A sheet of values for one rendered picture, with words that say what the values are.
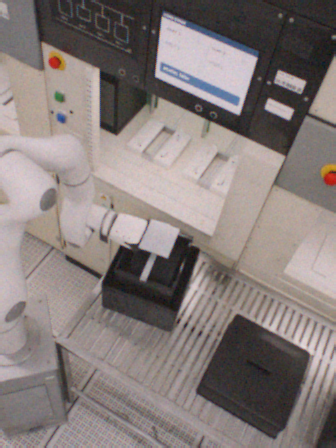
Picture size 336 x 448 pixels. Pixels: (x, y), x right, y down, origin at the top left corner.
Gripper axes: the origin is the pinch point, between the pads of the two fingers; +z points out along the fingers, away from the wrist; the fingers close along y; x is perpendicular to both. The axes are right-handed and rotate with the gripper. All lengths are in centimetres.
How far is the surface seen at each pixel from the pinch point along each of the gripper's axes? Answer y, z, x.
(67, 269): -34, -54, -109
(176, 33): -29, -11, 55
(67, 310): -11, -43, -109
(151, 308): 13.5, 4.9, -19.8
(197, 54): -28, -4, 51
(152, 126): -68, -25, -17
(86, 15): -34, -40, 48
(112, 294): 13.5, -9.4, -20.3
